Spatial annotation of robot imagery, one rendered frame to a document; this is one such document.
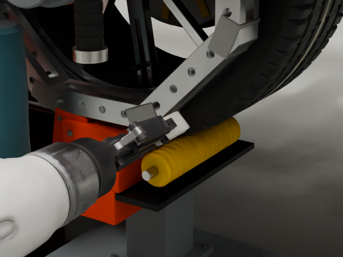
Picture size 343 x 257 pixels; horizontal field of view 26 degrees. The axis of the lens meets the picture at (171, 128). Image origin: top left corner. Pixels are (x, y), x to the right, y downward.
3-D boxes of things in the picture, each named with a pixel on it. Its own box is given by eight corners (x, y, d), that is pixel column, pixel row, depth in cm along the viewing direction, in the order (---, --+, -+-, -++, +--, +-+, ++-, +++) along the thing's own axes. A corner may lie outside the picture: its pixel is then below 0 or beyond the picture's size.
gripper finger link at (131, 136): (91, 153, 90) (115, 130, 87) (118, 140, 94) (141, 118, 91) (103, 169, 90) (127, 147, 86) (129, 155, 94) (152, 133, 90)
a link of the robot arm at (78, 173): (84, 206, 79) (118, 187, 84) (36, 138, 81) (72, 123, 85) (43, 243, 85) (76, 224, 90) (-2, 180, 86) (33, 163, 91)
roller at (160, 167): (247, 141, 141) (248, 112, 139) (161, 197, 118) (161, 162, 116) (220, 135, 144) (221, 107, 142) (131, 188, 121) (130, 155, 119)
